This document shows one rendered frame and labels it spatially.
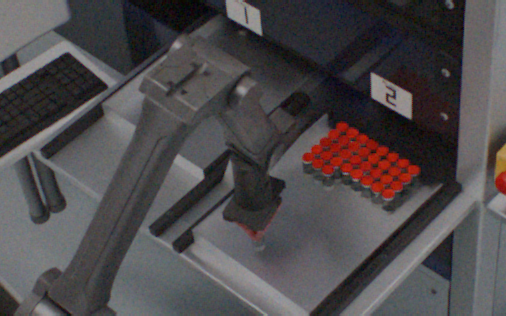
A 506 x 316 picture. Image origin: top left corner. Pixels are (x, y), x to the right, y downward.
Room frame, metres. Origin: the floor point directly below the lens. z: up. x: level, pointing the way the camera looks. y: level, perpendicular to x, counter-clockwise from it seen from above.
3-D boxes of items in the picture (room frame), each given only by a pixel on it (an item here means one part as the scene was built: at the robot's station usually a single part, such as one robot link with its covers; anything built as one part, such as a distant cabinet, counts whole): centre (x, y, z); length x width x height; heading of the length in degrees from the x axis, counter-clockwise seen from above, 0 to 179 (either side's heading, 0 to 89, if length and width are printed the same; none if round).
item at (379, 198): (1.36, -0.16, 0.91); 0.18 x 0.02 x 0.05; 41
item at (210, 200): (1.38, 0.07, 0.91); 0.14 x 0.03 x 0.06; 131
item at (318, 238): (1.31, -0.10, 0.90); 0.34 x 0.26 x 0.04; 131
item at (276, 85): (1.63, 0.05, 0.90); 0.34 x 0.26 x 0.04; 132
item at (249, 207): (1.26, 0.01, 1.04); 0.10 x 0.07 x 0.07; 146
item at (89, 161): (1.46, -0.01, 0.87); 0.70 x 0.48 x 0.02; 42
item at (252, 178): (1.26, 0.00, 1.10); 0.07 x 0.06 x 0.07; 138
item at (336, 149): (1.38, -0.18, 0.91); 0.18 x 0.02 x 0.05; 41
